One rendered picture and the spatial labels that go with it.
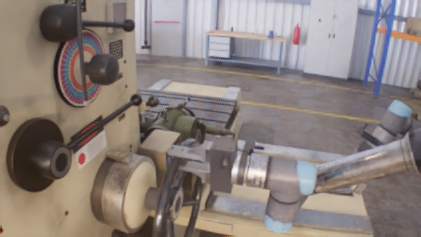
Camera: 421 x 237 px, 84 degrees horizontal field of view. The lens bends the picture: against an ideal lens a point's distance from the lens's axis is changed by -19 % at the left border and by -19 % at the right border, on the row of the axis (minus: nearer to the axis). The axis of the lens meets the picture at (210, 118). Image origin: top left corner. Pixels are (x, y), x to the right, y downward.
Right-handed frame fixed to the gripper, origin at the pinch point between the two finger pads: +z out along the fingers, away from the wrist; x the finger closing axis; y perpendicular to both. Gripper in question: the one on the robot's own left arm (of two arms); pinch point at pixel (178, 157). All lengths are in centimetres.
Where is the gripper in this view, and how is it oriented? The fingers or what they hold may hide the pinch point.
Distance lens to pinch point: 66.8
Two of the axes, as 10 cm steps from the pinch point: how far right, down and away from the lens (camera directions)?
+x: 0.0, 8.4, 5.4
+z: -9.7, -1.4, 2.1
